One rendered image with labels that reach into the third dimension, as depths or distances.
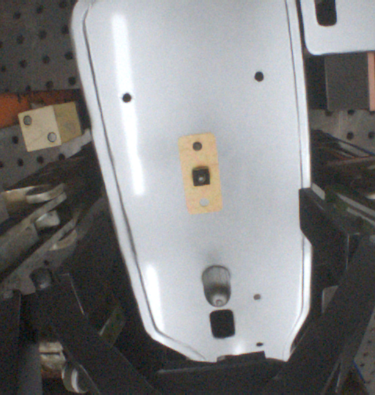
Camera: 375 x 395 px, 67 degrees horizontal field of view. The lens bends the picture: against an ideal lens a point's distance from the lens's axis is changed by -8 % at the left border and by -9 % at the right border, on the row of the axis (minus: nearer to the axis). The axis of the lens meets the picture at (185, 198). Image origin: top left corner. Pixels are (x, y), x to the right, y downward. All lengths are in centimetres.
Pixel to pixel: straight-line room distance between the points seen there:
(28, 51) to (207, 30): 45
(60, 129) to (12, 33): 47
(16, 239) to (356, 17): 37
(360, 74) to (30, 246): 36
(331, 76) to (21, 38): 57
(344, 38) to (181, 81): 17
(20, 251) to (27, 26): 52
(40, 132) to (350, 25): 31
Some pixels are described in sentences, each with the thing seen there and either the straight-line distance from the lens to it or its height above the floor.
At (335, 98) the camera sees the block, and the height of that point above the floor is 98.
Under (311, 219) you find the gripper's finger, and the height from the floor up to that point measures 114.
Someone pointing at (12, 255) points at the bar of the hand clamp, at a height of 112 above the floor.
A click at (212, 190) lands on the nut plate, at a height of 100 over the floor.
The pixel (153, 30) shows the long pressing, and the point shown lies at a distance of 32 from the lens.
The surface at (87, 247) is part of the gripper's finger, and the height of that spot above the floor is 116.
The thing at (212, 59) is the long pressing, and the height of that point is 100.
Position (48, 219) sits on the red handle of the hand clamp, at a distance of 29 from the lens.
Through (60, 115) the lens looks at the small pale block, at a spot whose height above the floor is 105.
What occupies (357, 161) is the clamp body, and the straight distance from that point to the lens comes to 45.
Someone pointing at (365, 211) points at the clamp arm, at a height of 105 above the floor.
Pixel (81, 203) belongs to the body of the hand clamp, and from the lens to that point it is 34.
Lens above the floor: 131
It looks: 70 degrees down
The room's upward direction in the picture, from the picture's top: 177 degrees counter-clockwise
